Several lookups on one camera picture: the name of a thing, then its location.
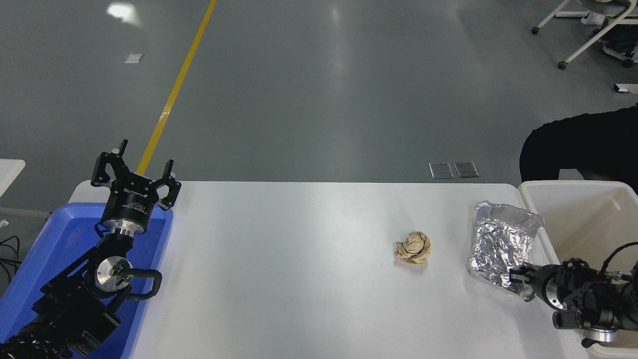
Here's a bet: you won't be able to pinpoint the blue plastic tray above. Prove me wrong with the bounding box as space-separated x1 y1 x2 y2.
0 202 174 359

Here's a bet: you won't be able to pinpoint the person's shoe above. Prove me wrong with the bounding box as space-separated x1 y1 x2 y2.
593 24 638 68

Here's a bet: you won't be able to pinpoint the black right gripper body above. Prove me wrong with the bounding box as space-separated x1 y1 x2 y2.
529 264 560 301

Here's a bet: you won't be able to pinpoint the silver foil tray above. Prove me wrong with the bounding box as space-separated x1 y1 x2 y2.
469 200 545 297

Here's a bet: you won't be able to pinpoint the black cables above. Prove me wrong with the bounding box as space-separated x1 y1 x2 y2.
0 235 20 285

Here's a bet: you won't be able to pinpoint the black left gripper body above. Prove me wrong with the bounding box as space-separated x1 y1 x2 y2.
101 173 160 229

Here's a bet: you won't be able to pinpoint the crumpled tan paper ball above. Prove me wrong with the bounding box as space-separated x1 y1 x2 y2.
394 231 432 265

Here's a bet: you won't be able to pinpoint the large pale plastic bin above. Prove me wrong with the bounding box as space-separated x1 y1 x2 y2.
518 180 638 359

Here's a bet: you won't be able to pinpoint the white wheeled chair frame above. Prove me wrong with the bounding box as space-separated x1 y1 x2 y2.
531 0 638 69

